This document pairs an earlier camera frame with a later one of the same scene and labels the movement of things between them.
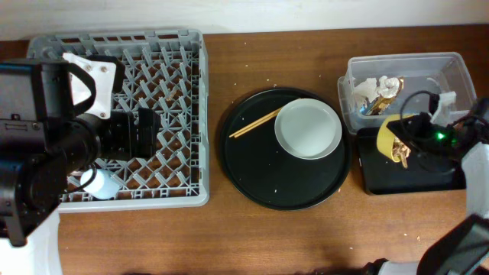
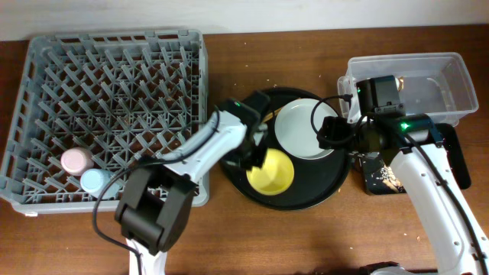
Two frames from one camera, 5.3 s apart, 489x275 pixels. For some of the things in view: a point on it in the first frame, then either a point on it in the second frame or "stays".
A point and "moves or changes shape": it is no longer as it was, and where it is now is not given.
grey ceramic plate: [308, 128] stays
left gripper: [127, 149] to [257, 158]
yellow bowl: [385, 137] moves or changes shape
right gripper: [411, 134] to [333, 127]
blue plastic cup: [104, 186] stays
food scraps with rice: [403, 150] moves or changes shape
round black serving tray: [262, 173] stays
